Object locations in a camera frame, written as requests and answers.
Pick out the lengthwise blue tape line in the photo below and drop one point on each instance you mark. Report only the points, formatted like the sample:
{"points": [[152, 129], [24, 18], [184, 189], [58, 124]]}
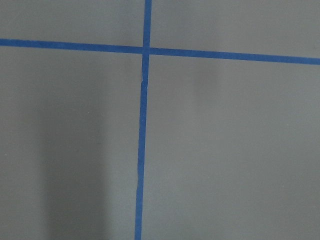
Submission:
{"points": [[143, 119]]}

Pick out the long crosswise blue tape line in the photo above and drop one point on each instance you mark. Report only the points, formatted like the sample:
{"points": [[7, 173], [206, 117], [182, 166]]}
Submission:
{"points": [[158, 51]]}

